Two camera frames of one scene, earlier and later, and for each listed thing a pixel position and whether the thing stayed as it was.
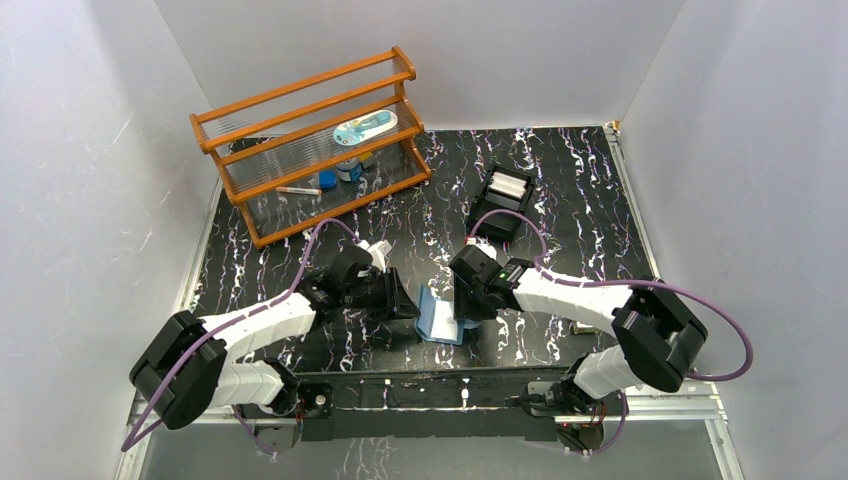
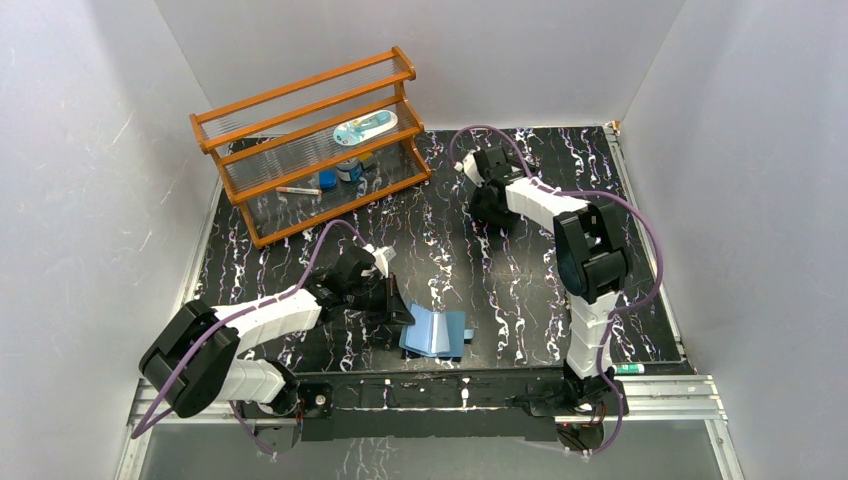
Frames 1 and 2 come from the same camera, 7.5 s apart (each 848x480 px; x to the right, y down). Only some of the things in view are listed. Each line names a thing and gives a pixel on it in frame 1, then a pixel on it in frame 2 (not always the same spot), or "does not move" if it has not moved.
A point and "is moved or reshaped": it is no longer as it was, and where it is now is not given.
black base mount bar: [398, 406] does not move
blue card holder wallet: [422, 324] is moved or reshaped
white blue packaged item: [354, 131] does not move
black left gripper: [391, 296] does not move
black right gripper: [463, 307] → [482, 188]
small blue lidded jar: [350, 169] does not move
